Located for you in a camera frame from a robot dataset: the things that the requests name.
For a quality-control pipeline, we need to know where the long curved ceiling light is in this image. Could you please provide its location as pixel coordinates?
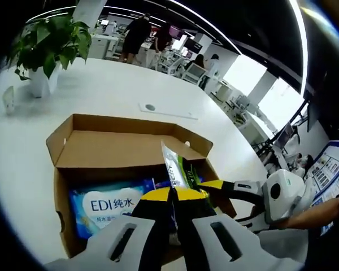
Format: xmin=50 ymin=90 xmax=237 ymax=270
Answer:
xmin=169 ymin=0 xmax=243 ymax=55

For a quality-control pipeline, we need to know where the blue wet wipes pack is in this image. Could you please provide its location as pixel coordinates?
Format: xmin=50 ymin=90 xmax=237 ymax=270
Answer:
xmin=67 ymin=178 xmax=156 ymax=241

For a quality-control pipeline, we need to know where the blue white wall poster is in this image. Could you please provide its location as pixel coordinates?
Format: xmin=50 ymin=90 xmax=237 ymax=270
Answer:
xmin=307 ymin=139 xmax=339 ymax=209

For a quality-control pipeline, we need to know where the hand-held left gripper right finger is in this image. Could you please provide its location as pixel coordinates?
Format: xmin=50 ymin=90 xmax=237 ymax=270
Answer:
xmin=173 ymin=189 xmax=305 ymax=271

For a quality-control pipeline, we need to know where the brown cardboard shoe box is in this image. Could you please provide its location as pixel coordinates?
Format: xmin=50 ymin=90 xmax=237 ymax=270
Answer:
xmin=46 ymin=113 xmax=238 ymax=259

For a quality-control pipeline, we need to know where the black computer monitor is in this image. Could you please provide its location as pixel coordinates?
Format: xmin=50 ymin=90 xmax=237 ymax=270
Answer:
xmin=273 ymin=121 xmax=295 ymax=148

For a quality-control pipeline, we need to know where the purple display screen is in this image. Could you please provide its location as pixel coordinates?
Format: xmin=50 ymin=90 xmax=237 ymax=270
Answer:
xmin=169 ymin=25 xmax=184 ymax=40

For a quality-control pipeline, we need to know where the dark display screen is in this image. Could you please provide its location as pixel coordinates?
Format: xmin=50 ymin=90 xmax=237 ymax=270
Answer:
xmin=183 ymin=38 xmax=201 ymax=53

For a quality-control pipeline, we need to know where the clear glass cup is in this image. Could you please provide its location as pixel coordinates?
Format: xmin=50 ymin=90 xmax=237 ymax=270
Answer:
xmin=2 ymin=85 xmax=16 ymax=115

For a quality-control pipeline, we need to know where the green plant in white pot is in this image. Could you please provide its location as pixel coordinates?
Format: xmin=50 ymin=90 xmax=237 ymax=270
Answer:
xmin=5 ymin=12 xmax=93 ymax=98

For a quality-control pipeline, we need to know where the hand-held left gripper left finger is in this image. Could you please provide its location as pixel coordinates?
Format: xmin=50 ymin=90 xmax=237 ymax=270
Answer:
xmin=44 ymin=188 xmax=175 ymax=271

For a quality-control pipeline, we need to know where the white table cable cover plate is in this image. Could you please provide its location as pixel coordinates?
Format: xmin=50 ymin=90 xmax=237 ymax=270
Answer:
xmin=137 ymin=102 xmax=199 ymax=121

